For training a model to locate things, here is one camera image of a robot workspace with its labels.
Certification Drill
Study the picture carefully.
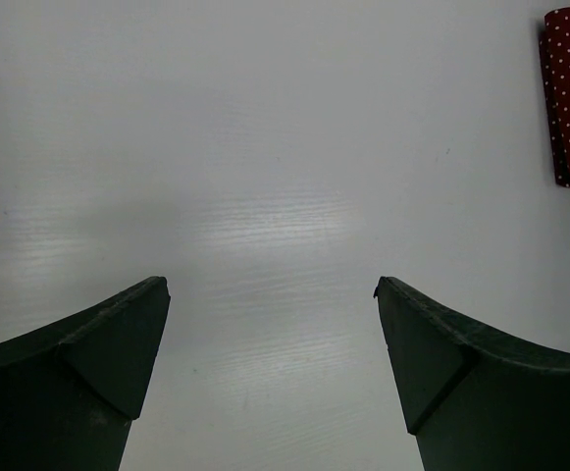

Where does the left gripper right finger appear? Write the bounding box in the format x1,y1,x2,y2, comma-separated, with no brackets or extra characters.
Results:
374,277,570,470

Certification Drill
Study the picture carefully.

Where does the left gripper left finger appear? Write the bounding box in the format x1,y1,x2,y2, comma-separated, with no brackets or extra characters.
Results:
0,277,171,470

